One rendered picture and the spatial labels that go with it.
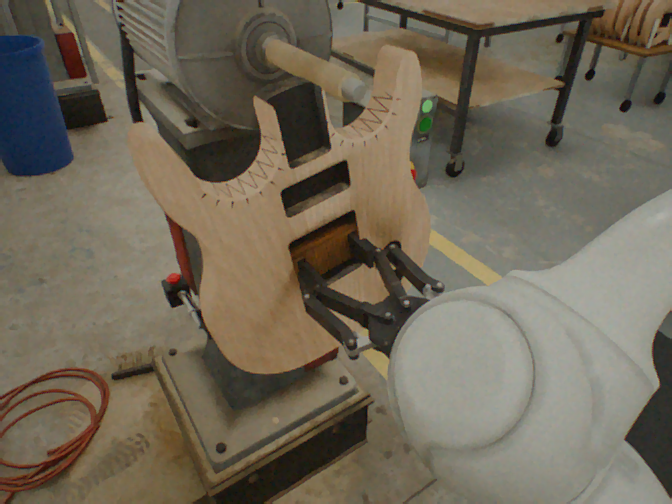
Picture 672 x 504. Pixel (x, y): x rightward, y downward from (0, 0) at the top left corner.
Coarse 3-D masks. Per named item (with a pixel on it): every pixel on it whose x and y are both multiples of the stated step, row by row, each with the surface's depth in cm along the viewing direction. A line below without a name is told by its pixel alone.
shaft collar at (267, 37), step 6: (264, 36) 65; (270, 36) 65; (276, 36) 65; (282, 36) 66; (258, 42) 66; (264, 42) 65; (258, 48) 65; (264, 48) 65; (258, 54) 66; (264, 54) 66; (264, 60) 66; (270, 66) 67; (276, 66) 67
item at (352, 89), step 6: (348, 78) 53; (354, 78) 53; (342, 84) 53; (348, 84) 53; (354, 84) 52; (360, 84) 53; (342, 90) 54; (348, 90) 53; (354, 90) 52; (360, 90) 53; (348, 96) 53; (354, 96) 53; (360, 96) 53
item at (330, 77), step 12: (276, 48) 63; (288, 48) 62; (276, 60) 64; (288, 60) 61; (300, 60) 59; (312, 60) 58; (324, 60) 58; (288, 72) 63; (300, 72) 59; (312, 72) 57; (324, 72) 55; (336, 72) 54; (348, 72) 54; (324, 84) 56; (336, 84) 54; (336, 96) 55
